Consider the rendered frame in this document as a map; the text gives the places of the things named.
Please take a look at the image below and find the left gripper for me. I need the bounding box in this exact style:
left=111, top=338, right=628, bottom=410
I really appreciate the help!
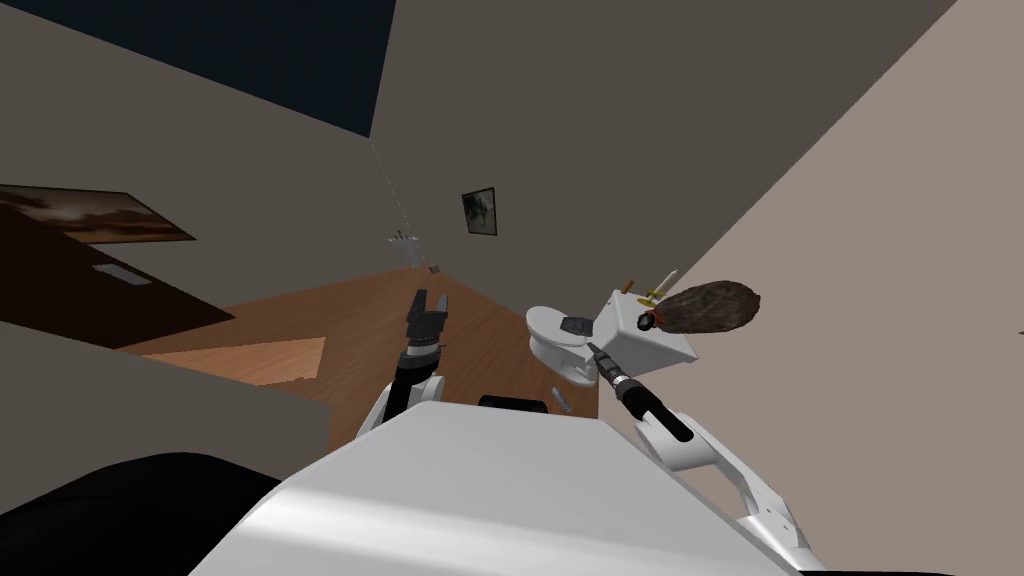
left=403, top=288, right=450, bottom=351

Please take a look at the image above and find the white toilet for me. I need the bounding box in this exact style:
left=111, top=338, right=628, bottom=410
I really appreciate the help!
left=523, top=287, right=699, bottom=390

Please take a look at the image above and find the white and yellow stick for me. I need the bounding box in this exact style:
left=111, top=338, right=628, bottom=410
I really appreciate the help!
left=636, top=269, right=681, bottom=309

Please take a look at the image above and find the brown oval brush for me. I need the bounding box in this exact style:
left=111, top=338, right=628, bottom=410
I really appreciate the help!
left=636, top=279, right=762, bottom=336

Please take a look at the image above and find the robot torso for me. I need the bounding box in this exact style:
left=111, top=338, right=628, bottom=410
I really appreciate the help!
left=188, top=393, right=804, bottom=576

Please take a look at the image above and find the dark framed wall picture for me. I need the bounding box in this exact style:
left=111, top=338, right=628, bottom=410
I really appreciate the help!
left=460, top=186, right=499, bottom=238

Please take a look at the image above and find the brown sunset wall picture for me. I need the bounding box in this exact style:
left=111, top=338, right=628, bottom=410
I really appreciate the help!
left=0, top=183, right=198, bottom=245

